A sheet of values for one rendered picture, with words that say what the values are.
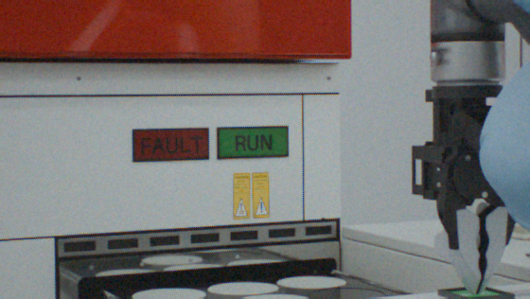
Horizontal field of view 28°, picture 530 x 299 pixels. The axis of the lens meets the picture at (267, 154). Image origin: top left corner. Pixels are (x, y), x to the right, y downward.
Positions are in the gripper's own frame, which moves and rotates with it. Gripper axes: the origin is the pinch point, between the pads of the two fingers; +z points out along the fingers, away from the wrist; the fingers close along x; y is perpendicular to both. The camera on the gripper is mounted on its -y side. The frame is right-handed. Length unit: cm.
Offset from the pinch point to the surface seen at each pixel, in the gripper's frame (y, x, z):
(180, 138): 58, 11, -13
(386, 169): 207, -112, 4
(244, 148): 58, 1, -12
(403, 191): 207, -118, 11
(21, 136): 59, 34, -14
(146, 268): 57, 17, 5
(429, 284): 32.7, -15.1, 6.4
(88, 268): 57, 25, 5
